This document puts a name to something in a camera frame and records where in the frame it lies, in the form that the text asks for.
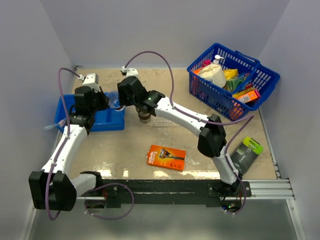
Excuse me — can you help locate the dark smoked plastic cup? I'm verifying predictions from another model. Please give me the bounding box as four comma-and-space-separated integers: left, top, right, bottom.
135, 107, 151, 124

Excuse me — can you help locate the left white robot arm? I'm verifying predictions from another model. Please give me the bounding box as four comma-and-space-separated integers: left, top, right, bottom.
28, 86, 109, 211

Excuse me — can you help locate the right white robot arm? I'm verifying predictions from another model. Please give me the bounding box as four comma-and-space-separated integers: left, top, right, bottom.
117, 76, 241, 197

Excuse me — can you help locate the pink wrapped toothbrush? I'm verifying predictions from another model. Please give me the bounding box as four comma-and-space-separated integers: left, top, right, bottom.
43, 119, 66, 131

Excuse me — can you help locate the clear textured acrylic tray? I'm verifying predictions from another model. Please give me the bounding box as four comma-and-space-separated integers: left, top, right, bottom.
145, 108, 194, 129

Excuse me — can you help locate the blue plastic bin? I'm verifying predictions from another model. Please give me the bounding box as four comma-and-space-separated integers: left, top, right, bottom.
53, 92, 125, 132

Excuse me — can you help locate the orange razor box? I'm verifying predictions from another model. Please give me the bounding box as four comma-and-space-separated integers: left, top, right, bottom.
146, 144, 186, 172

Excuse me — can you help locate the small red box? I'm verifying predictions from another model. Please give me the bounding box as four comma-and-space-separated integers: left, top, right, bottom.
201, 59, 211, 67

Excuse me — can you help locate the white pump bottle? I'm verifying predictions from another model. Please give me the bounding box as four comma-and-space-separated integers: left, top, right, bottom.
213, 54, 225, 65

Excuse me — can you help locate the green sponge pack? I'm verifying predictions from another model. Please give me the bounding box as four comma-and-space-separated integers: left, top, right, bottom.
226, 73, 250, 92

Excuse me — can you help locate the yellow sponge pack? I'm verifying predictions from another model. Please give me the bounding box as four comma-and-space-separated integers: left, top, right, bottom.
223, 68, 239, 80

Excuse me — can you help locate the orange pink box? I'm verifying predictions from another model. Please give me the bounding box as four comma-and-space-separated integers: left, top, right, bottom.
232, 87, 261, 104

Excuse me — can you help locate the black green razor package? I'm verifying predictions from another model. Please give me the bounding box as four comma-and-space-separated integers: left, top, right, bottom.
230, 136, 264, 175

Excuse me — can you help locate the blue shopping basket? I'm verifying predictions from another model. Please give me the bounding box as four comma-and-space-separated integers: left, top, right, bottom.
187, 43, 281, 121

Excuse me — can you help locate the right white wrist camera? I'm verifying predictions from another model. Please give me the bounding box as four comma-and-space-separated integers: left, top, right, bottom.
121, 66, 139, 78

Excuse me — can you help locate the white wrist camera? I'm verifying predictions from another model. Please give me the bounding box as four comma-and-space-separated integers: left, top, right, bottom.
77, 73, 100, 92
121, 66, 139, 78

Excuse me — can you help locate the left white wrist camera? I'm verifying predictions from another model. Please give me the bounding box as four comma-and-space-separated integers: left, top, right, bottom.
77, 73, 100, 92

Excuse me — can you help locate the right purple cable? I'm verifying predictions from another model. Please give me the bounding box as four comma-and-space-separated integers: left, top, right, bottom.
120, 50, 255, 216

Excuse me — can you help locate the black aluminium base frame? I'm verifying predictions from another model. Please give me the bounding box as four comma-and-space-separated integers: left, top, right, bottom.
31, 174, 298, 216

